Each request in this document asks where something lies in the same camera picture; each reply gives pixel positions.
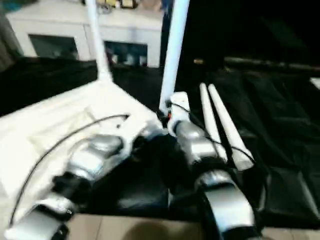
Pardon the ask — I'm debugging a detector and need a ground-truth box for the white plastic table leg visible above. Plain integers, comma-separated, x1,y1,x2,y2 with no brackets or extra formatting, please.
199,83,228,161
158,0,191,115
207,84,256,171
85,0,115,85

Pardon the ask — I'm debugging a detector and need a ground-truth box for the white plastic table top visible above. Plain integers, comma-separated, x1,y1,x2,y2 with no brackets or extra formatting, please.
0,77,167,232

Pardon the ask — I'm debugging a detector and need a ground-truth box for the black mat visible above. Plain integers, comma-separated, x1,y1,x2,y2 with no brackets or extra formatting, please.
0,56,320,230

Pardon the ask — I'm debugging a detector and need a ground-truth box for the pink soft toy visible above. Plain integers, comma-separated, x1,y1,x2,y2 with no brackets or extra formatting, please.
141,0,164,13

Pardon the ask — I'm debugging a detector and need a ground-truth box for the dark metal bar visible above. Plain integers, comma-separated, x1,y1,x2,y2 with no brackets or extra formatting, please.
223,56,320,71

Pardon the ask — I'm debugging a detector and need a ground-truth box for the white sideboard cabinet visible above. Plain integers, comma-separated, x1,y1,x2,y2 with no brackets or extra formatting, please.
4,6,164,69

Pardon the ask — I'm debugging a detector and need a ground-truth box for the grey curtain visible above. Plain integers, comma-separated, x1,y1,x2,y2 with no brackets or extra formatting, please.
0,4,24,74

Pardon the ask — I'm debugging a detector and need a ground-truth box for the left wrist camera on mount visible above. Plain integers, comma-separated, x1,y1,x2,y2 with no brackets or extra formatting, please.
116,114,152,161

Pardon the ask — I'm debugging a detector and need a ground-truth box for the black left camera cable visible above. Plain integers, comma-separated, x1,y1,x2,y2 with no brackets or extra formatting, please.
9,113,131,226

